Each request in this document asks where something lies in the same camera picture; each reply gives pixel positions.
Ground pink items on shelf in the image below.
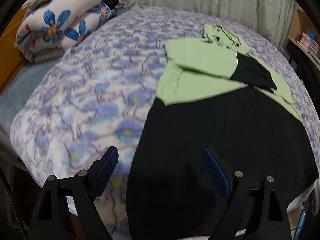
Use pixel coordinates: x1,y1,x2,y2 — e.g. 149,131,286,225
296,33,319,56

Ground light blue bed sheet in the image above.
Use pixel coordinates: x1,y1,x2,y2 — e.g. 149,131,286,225
1,57,61,134

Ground purple floral bed blanket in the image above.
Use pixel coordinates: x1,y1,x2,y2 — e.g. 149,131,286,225
10,7,319,239

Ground green and black hooded jacket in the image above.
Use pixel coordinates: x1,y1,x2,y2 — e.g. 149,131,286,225
126,24,319,239

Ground wooden shelf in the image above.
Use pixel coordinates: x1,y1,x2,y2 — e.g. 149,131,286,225
287,5,319,69

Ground white blue flower folded quilt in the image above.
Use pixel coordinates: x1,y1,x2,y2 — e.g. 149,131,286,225
16,0,112,62

